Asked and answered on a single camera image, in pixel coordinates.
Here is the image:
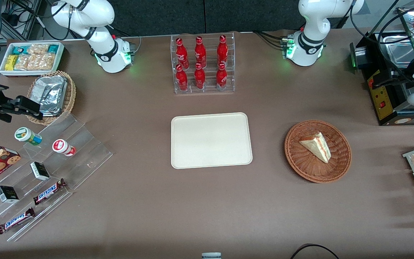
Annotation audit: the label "clear cracker packet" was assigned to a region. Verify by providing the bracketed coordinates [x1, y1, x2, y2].
[14, 54, 37, 71]
[27, 44, 50, 55]
[34, 53, 56, 71]

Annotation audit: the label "green lid yoghurt cup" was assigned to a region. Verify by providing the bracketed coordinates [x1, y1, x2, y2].
[14, 127, 43, 146]

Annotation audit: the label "black hanging cables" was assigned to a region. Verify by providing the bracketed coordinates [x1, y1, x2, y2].
[349, 0, 414, 84]

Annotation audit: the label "black cable bundle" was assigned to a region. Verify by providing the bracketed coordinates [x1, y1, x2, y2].
[4, 0, 85, 41]

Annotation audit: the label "steel pan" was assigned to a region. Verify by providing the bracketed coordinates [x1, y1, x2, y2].
[381, 40, 414, 69]

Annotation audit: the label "red cola bottle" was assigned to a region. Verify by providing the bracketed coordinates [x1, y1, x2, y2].
[194, 36, 207, 67]
[217, 35, 229, 67]
[194, 63, 206, 90]
[216, 63, 228, 91]
[176, 37, 189, 69]
[176, 64, 189, 92]

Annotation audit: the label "white plastic snack bin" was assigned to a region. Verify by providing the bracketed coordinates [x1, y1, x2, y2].
[0, 42, 65, 77]

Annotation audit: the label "wrapped triangular sandwich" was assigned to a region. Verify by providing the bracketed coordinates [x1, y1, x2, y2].
[299, 132, 332, 164]

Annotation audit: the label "black arm base cables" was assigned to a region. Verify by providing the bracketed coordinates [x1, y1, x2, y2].
[253, 30, 291, 49]

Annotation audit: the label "Snickers chocolate bar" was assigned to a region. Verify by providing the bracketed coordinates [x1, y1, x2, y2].
[0, 207, 36, 235]
[33, 178, 68, 206]

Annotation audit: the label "silver foil packs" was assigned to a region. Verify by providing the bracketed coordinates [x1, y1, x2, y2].
[32, 75, 68, 117]

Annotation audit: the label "red lid yoghurt cup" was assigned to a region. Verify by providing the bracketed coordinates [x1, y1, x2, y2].
[52, 139, 77, 157]

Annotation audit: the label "clear acrylic bottle rack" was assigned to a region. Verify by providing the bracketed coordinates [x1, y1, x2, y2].
[170, 32, 236, 95]

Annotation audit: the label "small black carton box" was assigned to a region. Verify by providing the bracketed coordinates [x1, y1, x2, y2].
[30, 162, 51, 181]
[0, 185, 20, 203]

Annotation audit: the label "cream rectangular serving tray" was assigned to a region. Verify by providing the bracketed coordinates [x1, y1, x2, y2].
[171, 112, 253, 169]

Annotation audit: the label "black looped cable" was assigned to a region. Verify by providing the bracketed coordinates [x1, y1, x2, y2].
[289, 244, 341, 259]

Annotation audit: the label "light tan wicker basket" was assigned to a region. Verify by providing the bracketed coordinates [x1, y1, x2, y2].
[26, 71, 77, 126]

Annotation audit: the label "aluminium frame structure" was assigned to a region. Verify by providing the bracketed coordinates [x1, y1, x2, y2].
[0, 0, 44, 44]

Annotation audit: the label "brown wicker basket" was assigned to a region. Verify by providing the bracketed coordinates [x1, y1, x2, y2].
[284, 120, 352, 183]

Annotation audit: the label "clear acrylic stepped display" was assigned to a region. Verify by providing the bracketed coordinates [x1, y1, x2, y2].
[0, 113, 114, 242]

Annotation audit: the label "black food warmer machine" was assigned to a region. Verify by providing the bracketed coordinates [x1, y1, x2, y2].
[349, 7, 414, 126]

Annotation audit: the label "yellow snack packet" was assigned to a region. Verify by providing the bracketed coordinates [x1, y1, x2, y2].
[5, 55, 19, 71]

